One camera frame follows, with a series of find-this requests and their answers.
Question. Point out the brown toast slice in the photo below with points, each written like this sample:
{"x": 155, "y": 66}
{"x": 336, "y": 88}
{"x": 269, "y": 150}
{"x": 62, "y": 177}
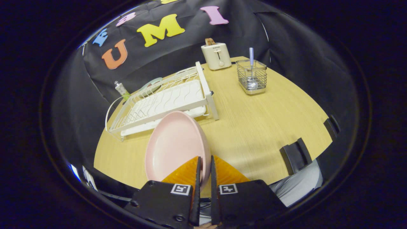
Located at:
{"x": 210, "y": 41}

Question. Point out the white dish rack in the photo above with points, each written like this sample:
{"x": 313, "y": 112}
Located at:
{"x": 178, "y": 95}

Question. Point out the green white tube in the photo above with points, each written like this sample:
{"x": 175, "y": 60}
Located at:
{"x": 121, "y": 89}

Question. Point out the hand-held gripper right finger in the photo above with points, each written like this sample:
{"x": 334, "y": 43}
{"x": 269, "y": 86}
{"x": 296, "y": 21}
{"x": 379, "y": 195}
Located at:
{"x": 214, "y": 190}

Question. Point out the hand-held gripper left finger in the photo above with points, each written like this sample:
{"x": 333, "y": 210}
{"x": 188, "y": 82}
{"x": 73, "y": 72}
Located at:
{"x": 197, "y": 190}

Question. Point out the person's grey clothing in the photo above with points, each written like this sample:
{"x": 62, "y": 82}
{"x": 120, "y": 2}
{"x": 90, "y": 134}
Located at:
{"x": 295, "y": 187}

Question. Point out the black backdrop cloth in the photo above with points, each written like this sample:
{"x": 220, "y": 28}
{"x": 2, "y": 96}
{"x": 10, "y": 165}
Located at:
{"x": 302, "y": 47}

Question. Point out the cream toaster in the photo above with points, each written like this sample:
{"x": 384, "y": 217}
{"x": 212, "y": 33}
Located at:
{"x": 216, "y": 55}

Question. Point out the pale green plate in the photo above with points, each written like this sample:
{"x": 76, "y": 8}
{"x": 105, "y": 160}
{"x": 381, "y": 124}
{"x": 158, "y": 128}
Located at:
{"x": 152, "y": 83}

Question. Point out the pink plate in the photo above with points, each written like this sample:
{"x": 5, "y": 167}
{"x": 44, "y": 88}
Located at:
{"x": 173, "y": 146}

